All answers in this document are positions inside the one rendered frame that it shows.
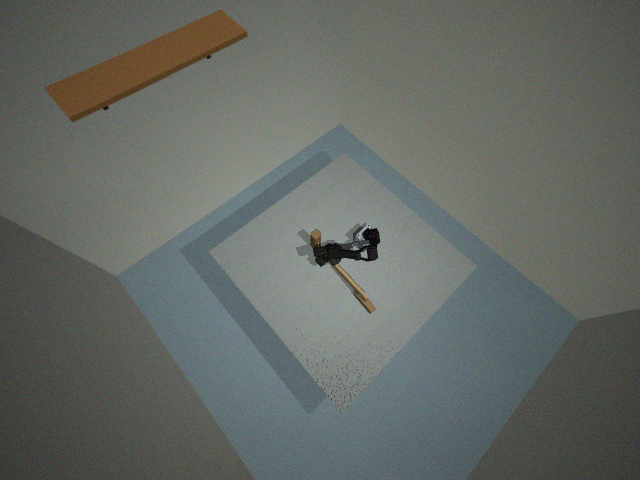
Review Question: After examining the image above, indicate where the long wooden rail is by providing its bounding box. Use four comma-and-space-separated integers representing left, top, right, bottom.
328, 261, 368, 302

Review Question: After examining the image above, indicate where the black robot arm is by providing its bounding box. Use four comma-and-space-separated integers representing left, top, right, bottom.
313, 228, 380, 266

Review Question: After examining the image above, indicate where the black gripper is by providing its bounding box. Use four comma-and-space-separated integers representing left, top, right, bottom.
315, 244, 342, 267

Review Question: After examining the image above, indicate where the brown wooden post with two pegs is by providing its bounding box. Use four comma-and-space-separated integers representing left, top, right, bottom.
310, 230, 376, 314

